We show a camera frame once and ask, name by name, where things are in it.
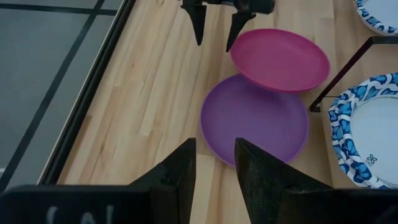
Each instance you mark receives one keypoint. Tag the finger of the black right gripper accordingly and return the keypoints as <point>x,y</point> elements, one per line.
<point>237,26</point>
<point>197,21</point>

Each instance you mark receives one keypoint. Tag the black aluminium table frame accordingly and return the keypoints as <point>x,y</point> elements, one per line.
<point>98,71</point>

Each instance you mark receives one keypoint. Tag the pink plastic plate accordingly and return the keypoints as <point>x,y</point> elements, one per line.
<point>280,59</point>

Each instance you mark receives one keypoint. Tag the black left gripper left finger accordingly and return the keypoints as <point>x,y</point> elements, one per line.
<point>177,186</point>

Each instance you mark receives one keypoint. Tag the blue patterned paper plate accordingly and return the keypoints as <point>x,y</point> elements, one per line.
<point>382,12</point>
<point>373,133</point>

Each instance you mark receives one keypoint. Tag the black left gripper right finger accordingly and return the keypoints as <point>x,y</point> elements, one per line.
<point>261,186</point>

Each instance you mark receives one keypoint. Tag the purple plastic plate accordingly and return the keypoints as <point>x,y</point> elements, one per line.
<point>248,124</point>

